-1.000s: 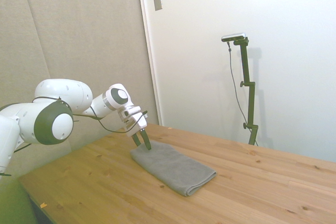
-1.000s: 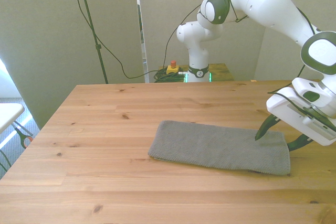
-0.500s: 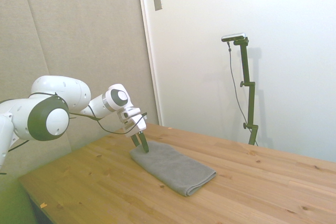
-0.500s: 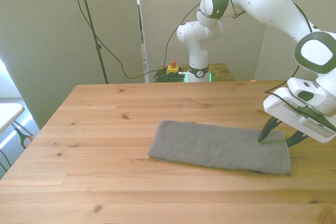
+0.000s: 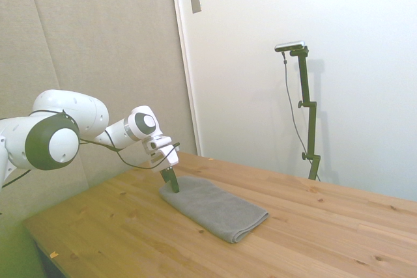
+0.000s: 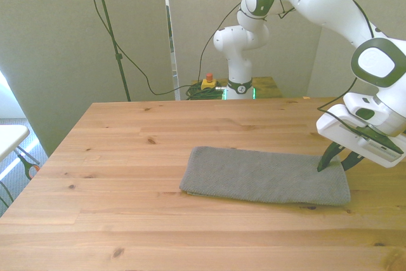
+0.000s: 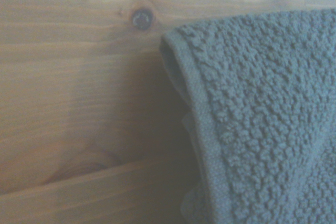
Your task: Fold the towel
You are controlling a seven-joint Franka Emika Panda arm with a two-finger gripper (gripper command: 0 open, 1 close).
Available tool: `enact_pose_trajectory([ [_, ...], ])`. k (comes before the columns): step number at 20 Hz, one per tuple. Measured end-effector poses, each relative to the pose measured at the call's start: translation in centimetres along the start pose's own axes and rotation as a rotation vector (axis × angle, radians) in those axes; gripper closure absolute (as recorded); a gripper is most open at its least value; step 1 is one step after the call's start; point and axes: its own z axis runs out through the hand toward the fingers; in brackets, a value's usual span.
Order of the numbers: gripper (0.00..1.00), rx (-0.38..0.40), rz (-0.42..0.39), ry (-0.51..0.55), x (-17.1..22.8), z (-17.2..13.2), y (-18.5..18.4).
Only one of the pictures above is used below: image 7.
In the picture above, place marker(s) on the grey terry towel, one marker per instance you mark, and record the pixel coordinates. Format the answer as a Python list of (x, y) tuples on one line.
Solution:
[(262, 119)]

